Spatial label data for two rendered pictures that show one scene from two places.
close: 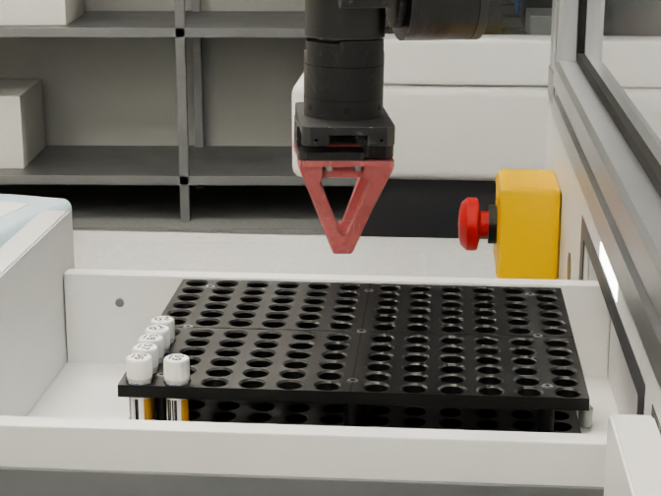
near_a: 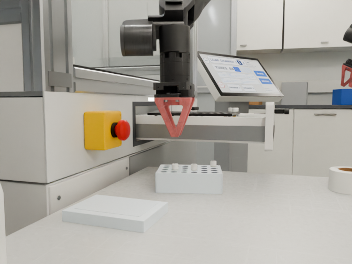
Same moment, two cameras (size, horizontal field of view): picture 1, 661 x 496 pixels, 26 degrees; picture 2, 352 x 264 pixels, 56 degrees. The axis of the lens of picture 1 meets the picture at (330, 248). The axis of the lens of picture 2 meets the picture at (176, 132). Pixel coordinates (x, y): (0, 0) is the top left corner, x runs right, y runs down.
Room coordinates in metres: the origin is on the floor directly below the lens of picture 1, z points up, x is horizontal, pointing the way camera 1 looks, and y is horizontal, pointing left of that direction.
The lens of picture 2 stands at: (1.63, 0.13, 0.93)
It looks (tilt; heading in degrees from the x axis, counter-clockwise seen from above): 5 degrees down; 192
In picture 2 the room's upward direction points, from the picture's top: straight up
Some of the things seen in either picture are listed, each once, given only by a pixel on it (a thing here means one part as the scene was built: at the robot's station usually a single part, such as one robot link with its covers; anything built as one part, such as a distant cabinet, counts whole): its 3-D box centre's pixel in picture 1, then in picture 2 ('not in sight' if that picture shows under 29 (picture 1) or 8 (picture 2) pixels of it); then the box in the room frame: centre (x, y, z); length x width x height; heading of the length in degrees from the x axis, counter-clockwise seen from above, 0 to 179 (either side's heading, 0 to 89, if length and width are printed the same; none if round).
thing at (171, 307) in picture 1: (171, 332); (232, 113); (0.73, 0.09, 0.90); 0.18 x 0.02 x 0.01; 175
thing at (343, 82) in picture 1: (343, 88); (175, 73); (1.02, -0.01, 0.98); 0.10 x 0.07 x 0.07; 4
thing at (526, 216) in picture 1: (522, 224); (105, 129); (1.04, -0.14, 0.88); 0.07 x 0.05 x 0.07; 175
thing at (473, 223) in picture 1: (478, 223); (120, 130); (1.04, -0.11, 0.88); 0.04 x 0.03 x 0.04; 175
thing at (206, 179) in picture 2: not in sight; (189, 178); (1.00, 0.02, 0.78); 0.12 x 0.08 x 0.04; 98
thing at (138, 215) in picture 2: not in sight; (117, 211); (1.19, -0.06, 0.77); 0.13 x 0.09 x 0.02; 83
